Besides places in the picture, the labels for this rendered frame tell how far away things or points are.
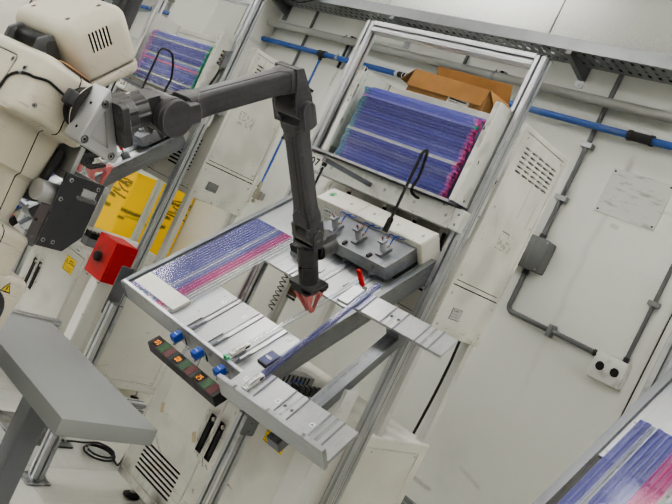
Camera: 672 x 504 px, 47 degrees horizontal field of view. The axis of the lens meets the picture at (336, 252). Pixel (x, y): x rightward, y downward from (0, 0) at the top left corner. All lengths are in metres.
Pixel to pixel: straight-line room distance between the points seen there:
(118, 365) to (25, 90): 2.27
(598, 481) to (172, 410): 1.50
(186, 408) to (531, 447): 1.71
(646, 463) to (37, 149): 1.40
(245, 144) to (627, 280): 1.82
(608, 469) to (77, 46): 1.37
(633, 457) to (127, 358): 2.46
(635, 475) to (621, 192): 2.21
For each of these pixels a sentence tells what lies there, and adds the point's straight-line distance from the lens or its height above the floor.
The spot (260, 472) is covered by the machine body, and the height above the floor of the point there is 0.42.
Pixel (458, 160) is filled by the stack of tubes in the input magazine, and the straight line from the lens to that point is 2.36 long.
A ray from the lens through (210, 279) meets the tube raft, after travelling 2.43.
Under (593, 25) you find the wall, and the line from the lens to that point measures 4.25.
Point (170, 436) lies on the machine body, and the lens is 2.71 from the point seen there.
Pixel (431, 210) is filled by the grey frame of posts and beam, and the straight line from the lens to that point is 2.39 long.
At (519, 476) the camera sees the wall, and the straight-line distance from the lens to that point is 3.74.
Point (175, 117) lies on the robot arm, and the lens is 1.57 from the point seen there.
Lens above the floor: 1.19
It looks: 2 degrees down
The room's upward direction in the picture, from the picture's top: 26 degrees clockwise
